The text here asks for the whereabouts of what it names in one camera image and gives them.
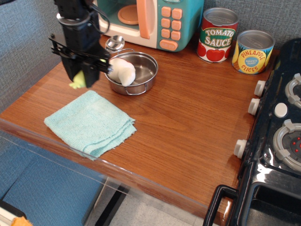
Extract corn-handled metal spoon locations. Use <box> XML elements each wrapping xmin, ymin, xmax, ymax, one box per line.
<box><xmin>69</xmin><ymin>35</ymin><xmax>125</xmax><ymax>89</ymax></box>

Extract small steel pan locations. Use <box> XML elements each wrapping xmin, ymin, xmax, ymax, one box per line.
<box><xmin>105</xmin><ymin>49</ymin><xmax>158</xmax><ymax>96</ymax></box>

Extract white plush mushroom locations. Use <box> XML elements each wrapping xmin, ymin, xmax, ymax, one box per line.
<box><xmin>108</xmin><ymin>57</ymin><xmax>136</xmax><ymax>87</ymax></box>

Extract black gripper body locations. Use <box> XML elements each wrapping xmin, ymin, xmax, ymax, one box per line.
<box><xmin>49</xmin><ymin>14</ymin><xmax>111</xmax><ymax>73</ymax></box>

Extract teal toy microwave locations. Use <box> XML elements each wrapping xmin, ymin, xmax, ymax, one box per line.
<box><xmin>96</xmin><ymin>0</ymin><xmax>204</xmax><ymax>52</ymax></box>

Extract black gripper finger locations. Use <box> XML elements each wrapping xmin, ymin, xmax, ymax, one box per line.
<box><xmin>82</xmin><ymin>67</ymin><xmax>100</xmax><ymax>88</ymax></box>
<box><xmin>62</xmin><ymin>57</ymin><xmax>81</xmax><ymax>81</ymax></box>

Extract black toy stove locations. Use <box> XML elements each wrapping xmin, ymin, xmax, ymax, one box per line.
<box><xmin>203</xmin><ymin>38</ymin><xmax>301</xmax><ymax>226</ymax></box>

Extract pineapple slices can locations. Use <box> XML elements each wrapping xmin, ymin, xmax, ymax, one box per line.
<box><xmin>232</xmin><ymin>30</ymin><xmax>275</xmax><ymax>75</ymax></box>

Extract clear acrylic table guard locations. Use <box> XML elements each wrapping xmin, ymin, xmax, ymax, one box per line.
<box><xmin>0</xmin><ymin>121</ymin><xmax>204</xmax><ymax>226</ymax></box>

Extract folded teal cloth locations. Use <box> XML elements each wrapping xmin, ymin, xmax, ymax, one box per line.
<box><xmin>44</xmin><ymin>90</ymin><xmax>136</xmax><ymax>159</ymax></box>

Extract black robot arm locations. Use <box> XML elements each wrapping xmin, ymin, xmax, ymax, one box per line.
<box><xmin>49</xmin><ymin>0</ymin><xmax>111</xmax><ymax>88</ymax></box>

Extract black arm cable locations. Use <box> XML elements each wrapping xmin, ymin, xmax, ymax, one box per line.
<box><xmin>87</xmin><ymin>2</ymin><xmax>111</xmax><ymax>35</ymax></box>

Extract tomato sauce can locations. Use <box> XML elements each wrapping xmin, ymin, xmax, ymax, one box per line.
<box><xmin>197</xmin><ymin>8</ymin><xmax>239</xmax><ymax>63</ymax></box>

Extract orange plush object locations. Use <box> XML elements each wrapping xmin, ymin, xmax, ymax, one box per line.
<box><xmin>11</xmin><ymin>217</ymin><xmax>33</xmax><ymax>226</ymax></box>

